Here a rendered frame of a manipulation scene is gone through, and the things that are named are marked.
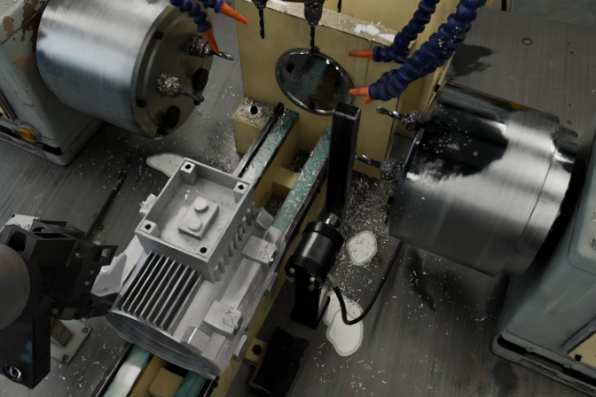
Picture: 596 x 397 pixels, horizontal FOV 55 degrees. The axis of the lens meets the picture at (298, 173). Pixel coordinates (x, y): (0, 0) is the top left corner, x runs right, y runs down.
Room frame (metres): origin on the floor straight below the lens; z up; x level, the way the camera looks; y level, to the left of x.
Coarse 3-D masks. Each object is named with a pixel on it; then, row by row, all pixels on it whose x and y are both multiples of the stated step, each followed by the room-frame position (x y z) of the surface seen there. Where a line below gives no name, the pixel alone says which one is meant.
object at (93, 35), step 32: (64, 0) 0.72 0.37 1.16; (96, 0) 0.72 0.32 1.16; (128, 0) 0.72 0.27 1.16; (160, 0) 0.72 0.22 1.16; (192, 0) 0.76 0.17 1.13; (64, 32) 0.68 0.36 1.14; (96, 32) 0.67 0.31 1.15; (128, 32) 0.66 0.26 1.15; (160, 32) 0.66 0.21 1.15; (192, 32) 0.74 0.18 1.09; (64, 64) 0.64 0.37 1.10; (96, 64) 0.63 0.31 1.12; (128, 64) 0.62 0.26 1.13; (160, 64) 0.65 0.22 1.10; (192, 64) 0.72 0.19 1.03; (64, 96) 0.64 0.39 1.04; (96, 96) 0.61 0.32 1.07; (128, 96) 0.59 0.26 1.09; (160, 96) 0.63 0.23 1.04; (128, 128) 0.59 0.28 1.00; (160, 128) 0.62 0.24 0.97
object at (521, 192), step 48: (480, 96) 0.54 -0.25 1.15; (432, 144) 0.45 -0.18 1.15; (480, 144) 0.45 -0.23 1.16; (528, 144) 0.44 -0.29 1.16; (576, 144) 0.46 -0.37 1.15; (432, 192) 0.40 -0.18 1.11; (480, 192) 0.39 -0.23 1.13; (528, 192) 0.39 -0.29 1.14; (432, 240) 0.37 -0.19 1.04; (480, 240) 0.35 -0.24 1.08; (528, 240) 0.35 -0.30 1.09
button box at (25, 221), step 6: (12, 216) 0.40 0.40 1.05; (18, 216) 0.39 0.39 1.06; (24, 216) 0.39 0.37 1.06; (30, 216) 0.39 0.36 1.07; (6, 222) 0.39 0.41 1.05; (12, 222) 0.38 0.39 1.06; (18, 222) 0.38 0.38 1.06; (24, 222) 0.38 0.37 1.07; (30, 222) 0.37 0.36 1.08; (24, 228) 0.36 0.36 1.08
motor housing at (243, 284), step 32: (128, 256) 0.33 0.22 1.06; (128, 288) 0.27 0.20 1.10; (160, 288) 0.27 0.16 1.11; (192, 288) 0.27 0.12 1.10; (224, 288) 0.29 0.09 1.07; (256, 288) 0.30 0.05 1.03; (128, 320) 0.27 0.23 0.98; (160, 320) 0.23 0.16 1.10; (192, 320) 0.24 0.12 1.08; (160, 352) 0.24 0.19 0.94; (192, 352) 0.21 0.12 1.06; (224, 352) 0.22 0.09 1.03
